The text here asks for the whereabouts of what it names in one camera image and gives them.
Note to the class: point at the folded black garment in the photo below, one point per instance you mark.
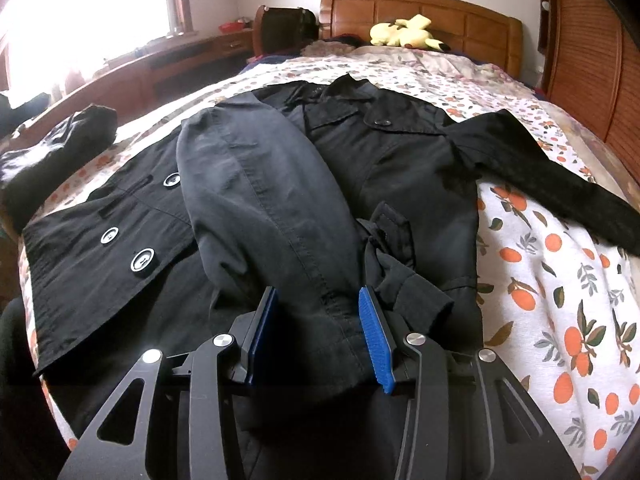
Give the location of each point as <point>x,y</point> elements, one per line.
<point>30,175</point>

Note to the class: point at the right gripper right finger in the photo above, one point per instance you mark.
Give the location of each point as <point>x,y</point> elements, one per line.
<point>467,416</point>

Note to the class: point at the floral quilt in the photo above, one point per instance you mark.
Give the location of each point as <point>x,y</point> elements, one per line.
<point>448,65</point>

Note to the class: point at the black trench coat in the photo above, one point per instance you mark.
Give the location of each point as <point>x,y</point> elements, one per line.
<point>317,190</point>

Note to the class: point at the window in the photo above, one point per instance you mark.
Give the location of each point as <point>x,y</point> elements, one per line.
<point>44,41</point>

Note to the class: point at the wooden louvered wardrobe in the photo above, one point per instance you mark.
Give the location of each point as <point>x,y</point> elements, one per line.
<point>592,72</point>

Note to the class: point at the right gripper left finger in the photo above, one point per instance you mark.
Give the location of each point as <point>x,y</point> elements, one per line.
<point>172,417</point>

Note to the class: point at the wooden desk by window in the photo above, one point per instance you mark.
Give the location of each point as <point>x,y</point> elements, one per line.
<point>140,86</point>

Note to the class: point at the red bowl on desk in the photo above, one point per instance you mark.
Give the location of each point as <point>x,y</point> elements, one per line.
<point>231,27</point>

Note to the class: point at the black backpack on chair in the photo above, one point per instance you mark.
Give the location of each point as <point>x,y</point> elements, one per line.
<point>280,30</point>

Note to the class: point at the yellow plush toy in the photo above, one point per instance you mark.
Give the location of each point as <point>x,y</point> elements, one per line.
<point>411,34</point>

